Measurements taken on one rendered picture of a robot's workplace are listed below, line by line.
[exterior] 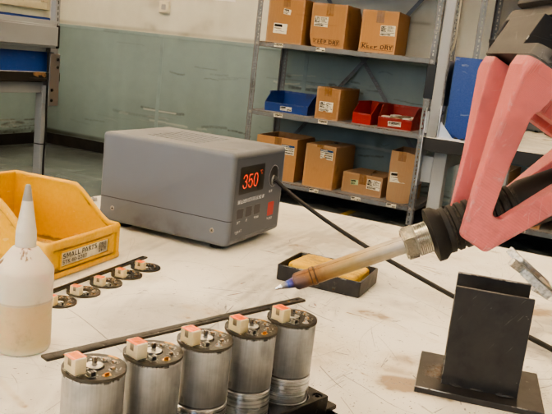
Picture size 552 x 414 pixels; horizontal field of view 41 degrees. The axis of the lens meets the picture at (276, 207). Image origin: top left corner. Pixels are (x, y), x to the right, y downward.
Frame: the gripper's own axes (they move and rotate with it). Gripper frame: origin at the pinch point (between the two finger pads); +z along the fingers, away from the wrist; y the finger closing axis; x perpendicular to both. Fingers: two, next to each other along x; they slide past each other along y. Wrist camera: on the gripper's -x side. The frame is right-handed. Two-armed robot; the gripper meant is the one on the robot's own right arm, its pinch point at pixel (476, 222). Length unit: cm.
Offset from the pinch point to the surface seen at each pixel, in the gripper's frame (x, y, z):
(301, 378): -1.7, -1.7, 11.2
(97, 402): -9.9, 6.3, 13.3
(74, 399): -10.6, 6.3, 13.7
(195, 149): -12.8, -37.0, 10.6
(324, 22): 3, -443, -32
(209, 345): -7.0, 2.1, 10.8
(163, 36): -89, -547, 38
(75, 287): -14.2, -19.5, 21.1
